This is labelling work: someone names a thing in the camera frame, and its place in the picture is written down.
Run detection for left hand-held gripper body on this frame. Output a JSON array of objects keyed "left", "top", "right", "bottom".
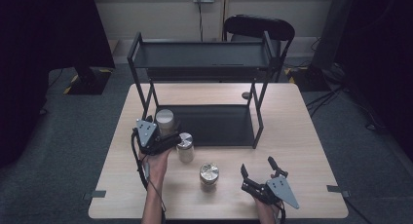
[{"left": 131, "top": 115, "right": 183, "bottom": 156}]

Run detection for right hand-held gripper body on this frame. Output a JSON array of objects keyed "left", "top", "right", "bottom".
[{"left": 241, "top": 174, "right": 300, "bottom": 210}]

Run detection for white-lid glass jar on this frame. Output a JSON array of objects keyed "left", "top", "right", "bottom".
[{"left": 155, "top": 108, "right": 176, "bottom": 137}]

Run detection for silver-lid jar of white powder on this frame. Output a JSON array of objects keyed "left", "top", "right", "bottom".
[{"left": 175, "top": 131, "right": 195, "bottom": 164}]

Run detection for film-wrapped lid jar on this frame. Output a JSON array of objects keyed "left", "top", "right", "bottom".
[{"left": 199, "top": 162, "right": 220, "bottom": 193}]

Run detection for black metal two-tier rack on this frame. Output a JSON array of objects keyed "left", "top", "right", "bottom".
[{"left": 127, "top": 30, "right": 277, "bottom": 150}]

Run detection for person's right hand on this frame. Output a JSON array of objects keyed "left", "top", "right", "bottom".
[{"left": 254, "top": 198, "right": 282, "bottom": 224}]

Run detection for person's left hand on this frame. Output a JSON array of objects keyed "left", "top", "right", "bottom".
[{"left": 138, "top": 149, "right": 172, "bottom": 189}]

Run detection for grey tape strip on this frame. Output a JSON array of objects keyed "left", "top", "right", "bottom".
[
  {"left": 82, "top": 190, "right": 107, "bottom": 201},
  {"left": 326, "top": 184, "right": 351, "bottom": 199}
]

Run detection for black stand base, yellow tape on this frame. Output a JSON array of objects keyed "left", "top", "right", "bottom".
[{"left": 62, "top": 66, "right": 114, "bottom": 95}]

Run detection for dark curtain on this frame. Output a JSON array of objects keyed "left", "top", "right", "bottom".
[
  {"left": 335, "top": 0, "right": 413, "bottom": 160},
  {"left": 0, "top": 0, "right": 115, "bottom": 168}
]

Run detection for black chair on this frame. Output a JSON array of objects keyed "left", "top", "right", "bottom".
[{"left": 222, "top": 14, "right": 296, "bottom": 84}]

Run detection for grey upright stand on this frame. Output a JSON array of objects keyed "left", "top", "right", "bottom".
[{"left": 284, "top": 0, "right": 355, "bottom": 92}]

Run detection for right hand-held gripper cable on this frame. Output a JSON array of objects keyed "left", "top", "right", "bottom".
[{"left": 276, "top": 201, "right": 287, "bottom": 224}]

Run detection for hand-held gripper cable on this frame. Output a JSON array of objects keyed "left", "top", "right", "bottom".
[
  {"left": 131, "top": 132, "right": 168, "bottom": 224},
  {"left": 276, "top": 201, "right": 287, "bottom": 224}
]

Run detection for left hand-held gripper cable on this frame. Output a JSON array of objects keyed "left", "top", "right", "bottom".
[{"left": 131, "top": 132, "right": 168, "bottom": 224}]

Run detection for black floor cables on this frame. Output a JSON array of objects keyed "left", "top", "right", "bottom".
[{"left": 305, "top": 84, "right": 388, "bottom": 132}]

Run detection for black wall cable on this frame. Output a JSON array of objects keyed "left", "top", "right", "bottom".
[{"left": 196, "top": 0, "right": 205, "bottom": 43}]

